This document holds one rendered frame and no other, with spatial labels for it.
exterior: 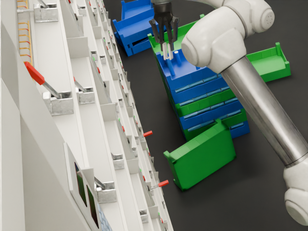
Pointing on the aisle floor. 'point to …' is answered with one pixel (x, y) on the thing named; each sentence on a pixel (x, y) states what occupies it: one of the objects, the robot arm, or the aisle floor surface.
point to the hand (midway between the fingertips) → (167, 51)
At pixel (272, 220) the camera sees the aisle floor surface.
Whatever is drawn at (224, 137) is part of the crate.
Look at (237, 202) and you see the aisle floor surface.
